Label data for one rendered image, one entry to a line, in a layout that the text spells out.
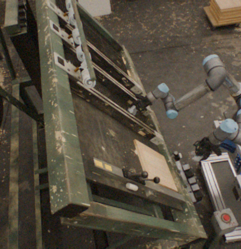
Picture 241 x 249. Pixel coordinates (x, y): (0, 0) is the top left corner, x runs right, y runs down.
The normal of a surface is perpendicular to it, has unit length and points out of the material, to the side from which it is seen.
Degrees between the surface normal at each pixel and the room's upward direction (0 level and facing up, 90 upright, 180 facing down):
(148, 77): 0
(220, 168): 0
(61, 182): 32
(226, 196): 0
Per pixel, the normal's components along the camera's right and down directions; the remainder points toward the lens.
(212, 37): -0.11, -0.62
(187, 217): -0.60, -0.39
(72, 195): 0.76, -0.54
